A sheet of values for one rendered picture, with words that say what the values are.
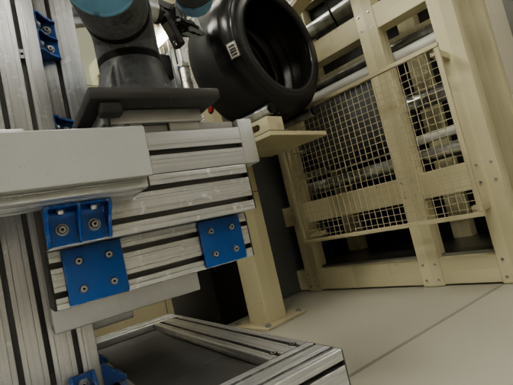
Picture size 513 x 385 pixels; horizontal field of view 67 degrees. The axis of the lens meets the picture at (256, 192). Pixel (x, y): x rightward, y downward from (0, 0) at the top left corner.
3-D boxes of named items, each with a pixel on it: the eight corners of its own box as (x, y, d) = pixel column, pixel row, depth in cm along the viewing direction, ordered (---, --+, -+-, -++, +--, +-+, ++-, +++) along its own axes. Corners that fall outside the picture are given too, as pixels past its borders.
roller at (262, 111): (217, 140, 176) (214, 131, 176) (224, 139, 179) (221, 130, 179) (270, 112, 151) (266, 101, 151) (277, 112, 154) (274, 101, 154)
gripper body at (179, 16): (188, 6, 145) (159, -5, 137) (191, 27, 143) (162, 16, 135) (178, 17, 150) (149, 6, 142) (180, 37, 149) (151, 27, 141)
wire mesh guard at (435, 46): (304, 244, 209) (274, 121, 214) (305, 243, 210) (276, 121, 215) (484, 215, 145) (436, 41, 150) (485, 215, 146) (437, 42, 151)
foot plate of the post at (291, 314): (230, 328, 185) (229, 324, 185) (268, 311, 204) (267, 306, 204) (269, 331, 166) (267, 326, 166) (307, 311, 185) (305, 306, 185)
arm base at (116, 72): (107, 95, 62) (95, 37, 63) (91, 126, 74) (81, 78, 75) (192, 95, 70) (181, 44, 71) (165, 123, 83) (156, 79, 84)
